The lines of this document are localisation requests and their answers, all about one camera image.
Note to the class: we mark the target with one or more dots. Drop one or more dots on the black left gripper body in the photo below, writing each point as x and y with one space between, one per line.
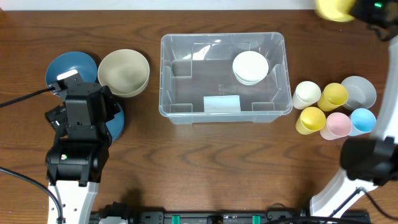
109 106

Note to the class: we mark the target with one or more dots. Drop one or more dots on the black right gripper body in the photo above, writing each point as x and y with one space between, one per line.
365 11

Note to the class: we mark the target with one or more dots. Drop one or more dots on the grey bowl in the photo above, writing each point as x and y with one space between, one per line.
361 93

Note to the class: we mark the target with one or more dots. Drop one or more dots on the yellow cup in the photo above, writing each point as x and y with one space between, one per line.
333 96
311 120

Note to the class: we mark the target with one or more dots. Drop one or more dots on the light blue cup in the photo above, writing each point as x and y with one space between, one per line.
363 121

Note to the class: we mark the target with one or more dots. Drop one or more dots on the white cup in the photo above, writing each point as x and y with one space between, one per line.
306 94

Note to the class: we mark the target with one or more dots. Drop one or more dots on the white bowl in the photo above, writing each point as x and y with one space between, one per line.
250 67

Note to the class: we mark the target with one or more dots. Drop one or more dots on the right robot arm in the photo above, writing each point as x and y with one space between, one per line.
365 163

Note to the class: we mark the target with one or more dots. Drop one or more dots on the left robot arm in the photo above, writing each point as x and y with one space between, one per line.
80 147

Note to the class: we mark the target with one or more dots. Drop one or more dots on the dark blue plate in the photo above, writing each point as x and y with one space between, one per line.
80 61
116 125

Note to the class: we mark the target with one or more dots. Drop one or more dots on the beige bowl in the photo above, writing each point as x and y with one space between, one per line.
126 72

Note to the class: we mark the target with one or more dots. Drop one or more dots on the pink cup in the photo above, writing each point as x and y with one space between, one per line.
338 125

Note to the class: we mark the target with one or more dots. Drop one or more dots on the clear plastic storage bin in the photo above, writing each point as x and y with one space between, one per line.
198 85

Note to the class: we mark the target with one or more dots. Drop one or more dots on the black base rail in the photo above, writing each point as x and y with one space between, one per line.
121 213

